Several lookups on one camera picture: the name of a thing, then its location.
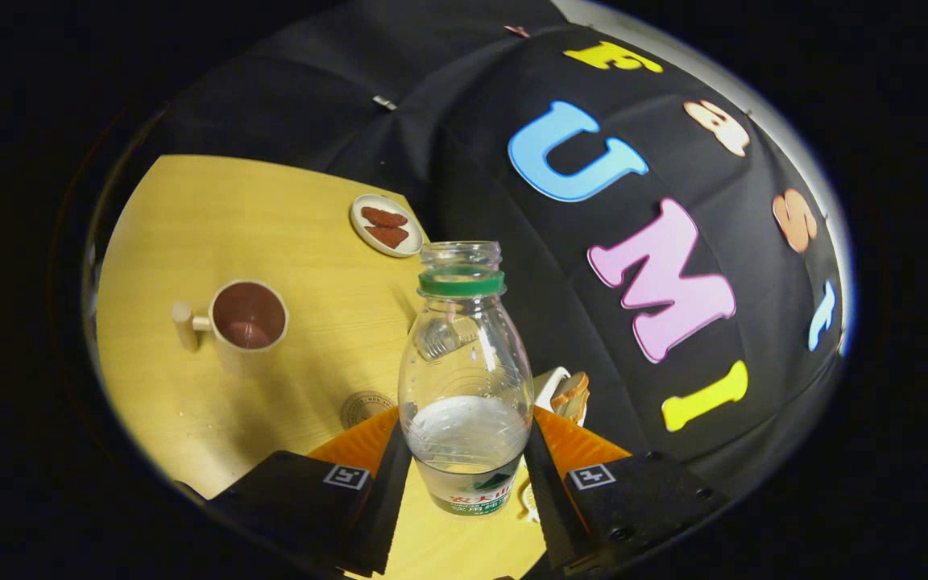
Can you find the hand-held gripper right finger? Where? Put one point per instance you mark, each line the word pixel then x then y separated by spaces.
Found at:
pixel 548 507

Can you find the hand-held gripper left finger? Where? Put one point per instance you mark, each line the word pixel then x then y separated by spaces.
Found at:
pixel 390 503

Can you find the clear plastic bottle green label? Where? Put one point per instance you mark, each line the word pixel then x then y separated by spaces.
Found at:
pixel 464 435

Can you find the round wooden coaster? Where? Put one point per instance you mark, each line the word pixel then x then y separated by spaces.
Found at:
pixel 359 407

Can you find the cream cup brown inside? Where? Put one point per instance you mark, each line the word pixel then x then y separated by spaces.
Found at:
pixel 230 346

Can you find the toast slice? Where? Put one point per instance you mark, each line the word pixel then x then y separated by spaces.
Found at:
pixel 570 388
pixel 577 409

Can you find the white toaster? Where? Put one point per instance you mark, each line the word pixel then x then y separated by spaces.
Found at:
pixel 544 391

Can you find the black backdrop cloth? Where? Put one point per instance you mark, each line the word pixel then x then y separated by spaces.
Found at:
pixel 496 266

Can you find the brown food piece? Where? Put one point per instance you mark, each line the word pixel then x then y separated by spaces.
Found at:
pixel 383 217
pixel 390 237

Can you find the round white plate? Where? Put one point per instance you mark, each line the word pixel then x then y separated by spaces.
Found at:
pixel 358 219

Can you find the wooden table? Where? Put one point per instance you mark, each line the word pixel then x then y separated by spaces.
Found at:
pixel 190 217

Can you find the small metal clip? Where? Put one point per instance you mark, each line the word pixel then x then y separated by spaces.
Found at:
pixel 384 102

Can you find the small copper clip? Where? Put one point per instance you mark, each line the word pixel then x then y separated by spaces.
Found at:
pixel 516 31

